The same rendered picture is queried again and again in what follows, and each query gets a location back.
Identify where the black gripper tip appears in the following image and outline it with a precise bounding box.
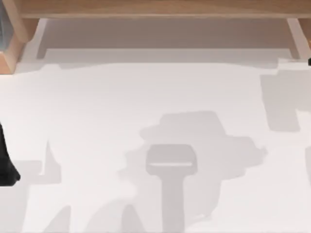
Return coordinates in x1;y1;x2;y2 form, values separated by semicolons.
0;122;21;187

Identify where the wooden open shelf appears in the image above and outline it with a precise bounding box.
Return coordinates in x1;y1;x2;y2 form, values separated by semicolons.
0;0;311;75

